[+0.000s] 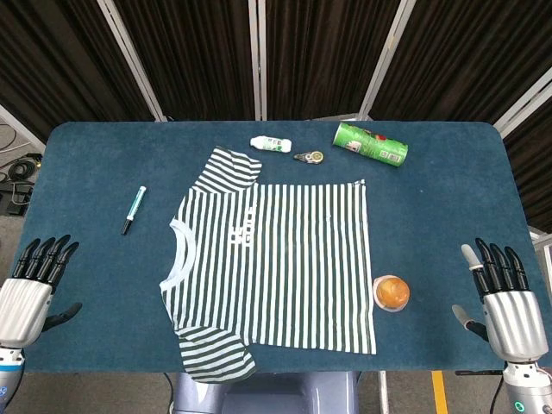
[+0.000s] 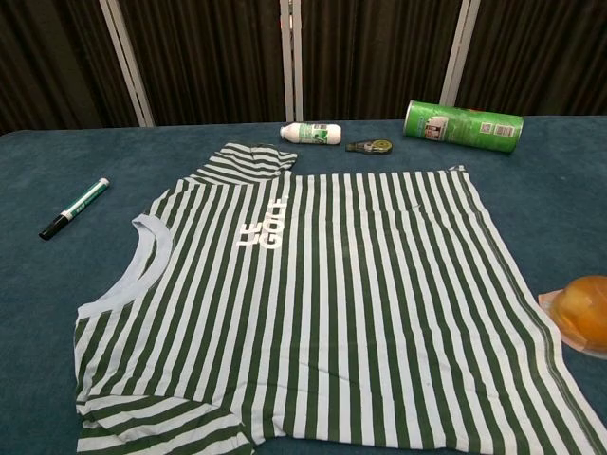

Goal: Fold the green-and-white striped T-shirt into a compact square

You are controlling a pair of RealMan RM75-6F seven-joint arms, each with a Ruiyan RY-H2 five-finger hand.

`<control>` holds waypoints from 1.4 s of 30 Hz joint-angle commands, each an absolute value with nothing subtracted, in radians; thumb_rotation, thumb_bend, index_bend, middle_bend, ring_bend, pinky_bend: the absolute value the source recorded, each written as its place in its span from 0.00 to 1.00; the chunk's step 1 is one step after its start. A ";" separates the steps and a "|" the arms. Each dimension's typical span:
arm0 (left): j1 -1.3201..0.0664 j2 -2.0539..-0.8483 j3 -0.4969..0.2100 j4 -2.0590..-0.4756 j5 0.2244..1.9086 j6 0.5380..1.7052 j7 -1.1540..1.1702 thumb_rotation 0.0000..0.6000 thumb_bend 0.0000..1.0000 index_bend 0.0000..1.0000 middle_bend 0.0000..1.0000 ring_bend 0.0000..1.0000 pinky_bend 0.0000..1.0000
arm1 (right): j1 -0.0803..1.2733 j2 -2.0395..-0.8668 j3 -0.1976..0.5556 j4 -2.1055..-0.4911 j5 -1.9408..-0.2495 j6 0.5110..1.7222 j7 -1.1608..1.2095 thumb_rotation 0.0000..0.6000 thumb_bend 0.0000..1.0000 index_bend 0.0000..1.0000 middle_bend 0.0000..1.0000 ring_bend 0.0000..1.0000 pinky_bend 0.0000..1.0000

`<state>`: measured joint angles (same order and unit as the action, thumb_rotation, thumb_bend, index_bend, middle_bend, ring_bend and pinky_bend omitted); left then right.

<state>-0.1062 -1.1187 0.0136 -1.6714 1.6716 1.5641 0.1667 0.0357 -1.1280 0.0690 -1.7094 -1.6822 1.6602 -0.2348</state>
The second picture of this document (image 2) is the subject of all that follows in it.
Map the black white striped t-shirt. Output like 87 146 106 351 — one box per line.
70 140 606 455

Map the small white plastic bottle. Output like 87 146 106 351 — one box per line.
279 121 343 147

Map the correction tape dispenser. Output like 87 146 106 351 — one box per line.
345 137 394 156

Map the dark fabric screen panel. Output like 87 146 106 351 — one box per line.
440 0 607 118
286 0 480 122
0 0 143 137
99 0 298 128

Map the green chip can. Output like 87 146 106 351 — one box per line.
402 99 525 155

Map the green marker pen black cap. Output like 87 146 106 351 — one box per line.
38 177 111 242

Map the orange jelly cup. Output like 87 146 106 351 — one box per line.
537 275 607 361

